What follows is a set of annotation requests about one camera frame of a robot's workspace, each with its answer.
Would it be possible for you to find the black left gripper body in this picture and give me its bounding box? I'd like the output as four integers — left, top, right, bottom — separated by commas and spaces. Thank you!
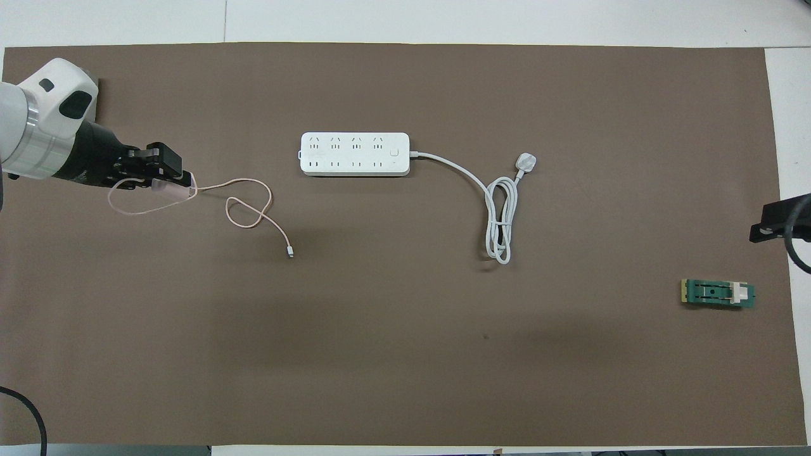
54, 120, 153, 189

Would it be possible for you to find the pink charger adapter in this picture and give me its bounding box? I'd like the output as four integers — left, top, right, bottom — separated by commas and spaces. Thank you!
151, 179, 196, 202

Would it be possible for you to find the pink charging cable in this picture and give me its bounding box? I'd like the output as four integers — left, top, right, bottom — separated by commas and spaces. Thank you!
108, 177, 295, 259

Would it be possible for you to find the white power strip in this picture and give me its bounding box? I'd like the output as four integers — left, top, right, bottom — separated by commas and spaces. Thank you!
299, 132, 411, 177

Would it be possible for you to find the brown table mat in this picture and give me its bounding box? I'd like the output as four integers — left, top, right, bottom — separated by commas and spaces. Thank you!
0, 42, 800, 446

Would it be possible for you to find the green knife switch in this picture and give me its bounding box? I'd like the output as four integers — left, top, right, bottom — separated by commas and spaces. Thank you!
680, 279, 757, 310

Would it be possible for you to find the white power strip cord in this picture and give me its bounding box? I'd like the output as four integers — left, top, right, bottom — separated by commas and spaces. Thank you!
409, 151, 538, 265

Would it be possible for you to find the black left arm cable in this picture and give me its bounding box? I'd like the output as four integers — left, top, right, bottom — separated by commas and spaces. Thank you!
0, 386, 48, 456

